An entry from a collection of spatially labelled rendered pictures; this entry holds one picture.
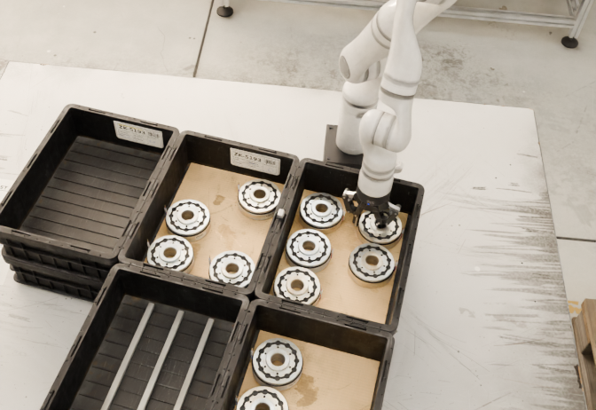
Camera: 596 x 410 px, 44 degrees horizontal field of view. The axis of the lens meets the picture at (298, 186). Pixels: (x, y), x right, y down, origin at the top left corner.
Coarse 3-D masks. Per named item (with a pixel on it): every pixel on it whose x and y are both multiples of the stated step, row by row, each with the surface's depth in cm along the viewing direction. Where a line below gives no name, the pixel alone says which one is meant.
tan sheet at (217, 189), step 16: (192, 176) 183; (208, 176) 183; (224, 176) 183; (240, 176) 183; (192, 192) 179; (208, 192) 180; (224, 192) 180; (208, 208) 177; (224, 208) 177; (224, 224) 174; (240, 224) 174; (256, 224) 174; (208, 240) 171; (224, 240) 171; (240, 240) 171; (256, 240) 171; (208, 256) 168; (256, 256) 169; (192, 272) 165
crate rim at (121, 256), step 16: (176, 144) 176; (224, 144) 177; (240, 144) 177; (160, 176) 169; (288, 176) 171; (288, 192) 168; (144, 208) 163; (128, 240) 158; (160, 272) 153; (176, 272) 153; (256, 272) 154; (224, 288) 151; (240, 288) 151
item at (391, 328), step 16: (304, 160) 174; (288, 208) 165; (416, 208) 167; (416, 224) 164; (272, 240) 159; (272, 256) 157; (256, 288) 152; (400, 288) 155; (288, 304) 150; (304, 304) 150; (400, 304) 153; (352, 320) 150; (368, 320) 148
